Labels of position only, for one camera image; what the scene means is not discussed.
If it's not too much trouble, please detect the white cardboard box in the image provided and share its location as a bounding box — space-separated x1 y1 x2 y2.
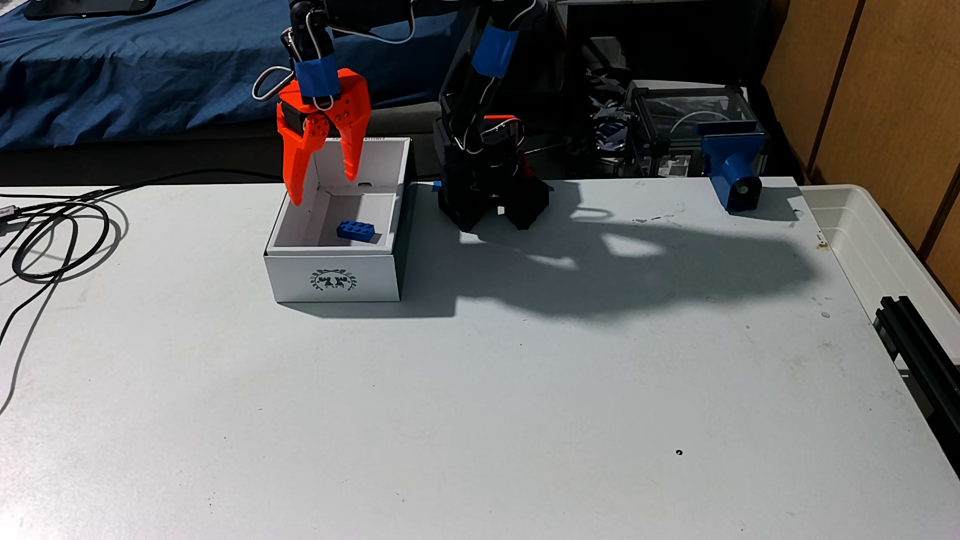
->
263 136 414 304

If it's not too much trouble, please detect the blue bed cover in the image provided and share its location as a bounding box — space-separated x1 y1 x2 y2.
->
0 0 460 151

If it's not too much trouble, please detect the black flat device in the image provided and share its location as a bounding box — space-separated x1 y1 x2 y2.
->
22 0 157 21

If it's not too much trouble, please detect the white plastic bin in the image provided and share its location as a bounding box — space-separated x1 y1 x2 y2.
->
801 183 960 361

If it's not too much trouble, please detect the brown wooden cabinet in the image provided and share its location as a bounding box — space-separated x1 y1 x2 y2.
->
761 0 960 301

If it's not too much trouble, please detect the dark bed frame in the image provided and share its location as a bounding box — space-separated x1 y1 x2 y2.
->
0 101 459 187

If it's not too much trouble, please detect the thick black cable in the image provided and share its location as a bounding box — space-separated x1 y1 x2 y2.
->
0 168 294 285

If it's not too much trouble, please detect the clear enclosure with black frame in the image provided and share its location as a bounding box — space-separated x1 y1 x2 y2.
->
626 81 766 179

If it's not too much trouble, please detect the thin black cable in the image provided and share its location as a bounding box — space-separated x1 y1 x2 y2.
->
0 196 130 415

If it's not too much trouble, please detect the blue printed camera mount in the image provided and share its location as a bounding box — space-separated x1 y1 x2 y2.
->
697 122 768 213

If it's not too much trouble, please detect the black aluminium rail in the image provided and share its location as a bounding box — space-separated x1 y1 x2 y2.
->
873 296 960 477

